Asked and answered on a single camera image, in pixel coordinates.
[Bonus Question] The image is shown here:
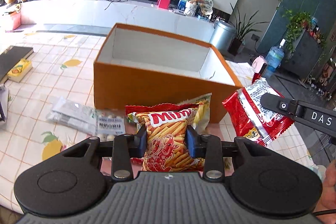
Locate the teddy bear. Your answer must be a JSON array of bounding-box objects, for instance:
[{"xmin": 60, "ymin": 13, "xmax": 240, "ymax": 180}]
[{"xmin": 184, "ymin": 0, "xmax": 203, "ymax": 16}]

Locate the Mimi shrimp stick snack bag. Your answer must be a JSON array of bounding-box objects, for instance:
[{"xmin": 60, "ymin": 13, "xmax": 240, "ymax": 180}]
[{"xmin": 125, "ymin": 103, "xmax": 205, "ymax": 172}]

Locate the silver trash can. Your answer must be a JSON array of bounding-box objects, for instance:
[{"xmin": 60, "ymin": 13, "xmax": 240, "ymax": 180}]
[{"xmin": 210, "ymin": 20, "xmax": 236, "ymax": 52}]

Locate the blue water jug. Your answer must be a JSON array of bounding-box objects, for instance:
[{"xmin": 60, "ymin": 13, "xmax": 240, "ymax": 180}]
[{"xmin": 265, "ymin": 39, "xmax": 286, "ymax": 73}]

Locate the hanging ivy plant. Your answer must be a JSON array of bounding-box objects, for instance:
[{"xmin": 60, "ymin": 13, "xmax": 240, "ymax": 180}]
[{"xmin": 258, "ymin": 0, "xmax": 328, "ymax": 54}]

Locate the clear tray of yogurt balls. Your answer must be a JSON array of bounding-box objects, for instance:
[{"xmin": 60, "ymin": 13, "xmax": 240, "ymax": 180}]
[{"xmin": 96, "ymin": 114, "xmax": 126, "ymax": 141}]

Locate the potted long-leaf plant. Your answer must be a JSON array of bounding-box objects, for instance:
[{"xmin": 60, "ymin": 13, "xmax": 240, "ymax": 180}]
[{"xmin": 228, "ymin": 4, "xmax": 267, "ymax": 56}]

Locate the red box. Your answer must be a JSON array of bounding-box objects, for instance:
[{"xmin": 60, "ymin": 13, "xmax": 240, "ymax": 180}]
[{"xmin": 157, "ymin": 0, "xmax": 171, "ymax": 10}]

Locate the red snack packet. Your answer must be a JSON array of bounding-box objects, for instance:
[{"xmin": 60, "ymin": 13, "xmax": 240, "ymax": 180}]
[{"xmin": 222, "ymin": 77, "xmax": 294, "ymax": 147}]

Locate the dark cabinet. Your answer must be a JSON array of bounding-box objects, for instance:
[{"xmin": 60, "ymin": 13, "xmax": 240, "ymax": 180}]
[{"xmin": 281, "ymin": 31, "xmax": 323, "ymax": 80}]

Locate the pale green chips bag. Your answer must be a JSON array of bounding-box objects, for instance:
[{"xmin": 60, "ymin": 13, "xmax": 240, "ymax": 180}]
[{"xmin": 178, "ymin": 93, "xmax": 212, "ymax": 134}]

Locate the white sachet packet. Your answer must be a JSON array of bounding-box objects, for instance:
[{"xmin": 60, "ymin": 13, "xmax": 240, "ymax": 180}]
[{"xmin": 46, "ymin": 97, "xmax": 97, "ymax": 135}]

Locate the lemon print tablecloth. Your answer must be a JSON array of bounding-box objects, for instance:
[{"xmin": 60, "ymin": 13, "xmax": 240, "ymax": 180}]
[{"xmin": 0, "ymin": 31, "xmax": 326, "ymax": 214}]

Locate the orange cardboard box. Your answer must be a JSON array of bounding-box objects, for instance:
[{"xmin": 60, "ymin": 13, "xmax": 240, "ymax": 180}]
[{"xmin": 93, "ymin": 23, "xmax": 242, "ymax": 123}]

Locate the right hand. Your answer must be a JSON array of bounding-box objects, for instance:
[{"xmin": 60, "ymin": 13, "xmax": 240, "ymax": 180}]
[{"xmin": 315, "ymin": 160, "xmax": 336, "ymax": 211}]

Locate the black book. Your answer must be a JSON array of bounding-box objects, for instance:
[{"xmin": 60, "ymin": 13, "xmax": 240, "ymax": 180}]
[{"xmin": 0, "ymin": 46, "xmax": 34, "ymax": 84}]

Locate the pink small heater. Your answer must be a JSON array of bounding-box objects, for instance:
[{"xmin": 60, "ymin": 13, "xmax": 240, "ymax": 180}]
[{"xmin": 251, "ymin": 56, "xmax": 268, "ymax": 76}]

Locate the pink storage box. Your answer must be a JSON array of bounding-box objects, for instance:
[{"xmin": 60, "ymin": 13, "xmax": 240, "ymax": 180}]
[{"xmin": 1, "ymin": 11, "xmax": 21, "ymax": 31}]

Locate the pink placemat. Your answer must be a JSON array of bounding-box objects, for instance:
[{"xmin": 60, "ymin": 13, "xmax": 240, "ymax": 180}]
[{"xmin": 101, "ymin": 121, "xmax": 238, "ymax": 177}]

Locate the yellow tissue pack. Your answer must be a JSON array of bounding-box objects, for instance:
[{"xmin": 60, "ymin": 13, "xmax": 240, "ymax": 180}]
[{"xmin": 7, "ymin": 59, "xmax": 33, "ymax": 83}]

